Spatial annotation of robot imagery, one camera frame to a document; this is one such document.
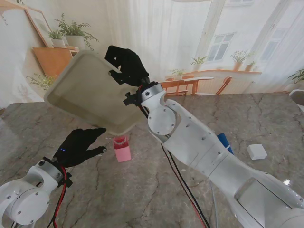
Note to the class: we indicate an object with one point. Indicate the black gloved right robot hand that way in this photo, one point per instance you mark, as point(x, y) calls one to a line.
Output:
point(129, 66)

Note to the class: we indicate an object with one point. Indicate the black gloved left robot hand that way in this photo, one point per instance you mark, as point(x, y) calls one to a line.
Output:
point(76, 149)

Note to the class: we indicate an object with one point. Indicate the white baking tray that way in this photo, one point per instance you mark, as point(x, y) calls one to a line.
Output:
point(95, 95)

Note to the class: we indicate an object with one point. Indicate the pink square bottle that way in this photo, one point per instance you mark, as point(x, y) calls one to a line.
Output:
point(123, 154)

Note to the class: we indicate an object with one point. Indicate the blue plastic scraper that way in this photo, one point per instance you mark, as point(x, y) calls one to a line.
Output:
point(224, 141)

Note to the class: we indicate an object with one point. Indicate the white square bottle cap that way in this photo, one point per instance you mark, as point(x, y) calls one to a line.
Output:
point(257, 152)

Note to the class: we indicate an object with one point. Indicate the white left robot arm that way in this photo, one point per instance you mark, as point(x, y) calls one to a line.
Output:
point(26, 194)

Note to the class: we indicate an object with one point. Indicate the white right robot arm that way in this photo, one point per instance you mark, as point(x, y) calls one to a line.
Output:
point(202, 154)

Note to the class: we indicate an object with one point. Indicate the printed room scene backdrop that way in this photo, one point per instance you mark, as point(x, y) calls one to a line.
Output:
point(213, 35)

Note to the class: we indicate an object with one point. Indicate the white rounded object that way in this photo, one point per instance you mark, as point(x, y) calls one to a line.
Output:
point(298, 97)

